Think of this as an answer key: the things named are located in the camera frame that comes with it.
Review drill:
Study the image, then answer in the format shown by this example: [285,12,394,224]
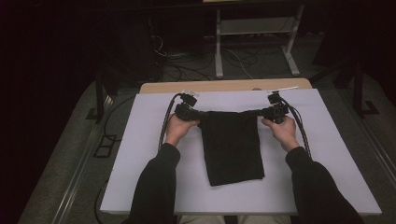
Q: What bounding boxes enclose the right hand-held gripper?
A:
[261,86,299,125]

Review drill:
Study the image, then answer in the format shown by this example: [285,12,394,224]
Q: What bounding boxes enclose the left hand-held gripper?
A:
[174,90,202,122]

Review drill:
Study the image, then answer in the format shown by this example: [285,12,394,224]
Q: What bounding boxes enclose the black pants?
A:
[197,108,267,188]

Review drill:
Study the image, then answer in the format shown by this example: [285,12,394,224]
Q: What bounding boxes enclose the person's left hand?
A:
[163,113,201,147]

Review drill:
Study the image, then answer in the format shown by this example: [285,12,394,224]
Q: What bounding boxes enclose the person's right hand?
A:
[261,115,302,153]

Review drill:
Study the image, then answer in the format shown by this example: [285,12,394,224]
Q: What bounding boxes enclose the white foam board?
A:
[99,88,383,217]

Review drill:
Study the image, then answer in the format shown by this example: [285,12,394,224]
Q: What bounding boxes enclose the black metal stand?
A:
[85,73,114,124]
[311,58,380,119]

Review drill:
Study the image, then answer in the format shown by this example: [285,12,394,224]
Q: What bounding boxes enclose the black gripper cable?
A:
[277,93,313,160]
[157,91,185,154]

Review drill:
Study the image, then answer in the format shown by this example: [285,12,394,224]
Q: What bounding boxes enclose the bundle of black floor cables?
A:
[150,35,219,83]

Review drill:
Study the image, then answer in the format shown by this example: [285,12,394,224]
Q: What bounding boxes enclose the white floor cable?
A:
[229,49,254,79]

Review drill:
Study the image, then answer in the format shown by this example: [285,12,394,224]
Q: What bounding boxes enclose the thin black floor cable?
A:
[92,93,138,159]

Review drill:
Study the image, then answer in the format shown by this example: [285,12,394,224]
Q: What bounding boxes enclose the white metal stand frame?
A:
[214,4,306,79]

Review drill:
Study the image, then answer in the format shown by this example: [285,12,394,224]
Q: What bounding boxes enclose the metal floor rail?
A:
[50,92,114,224]
[340,89,396,178]

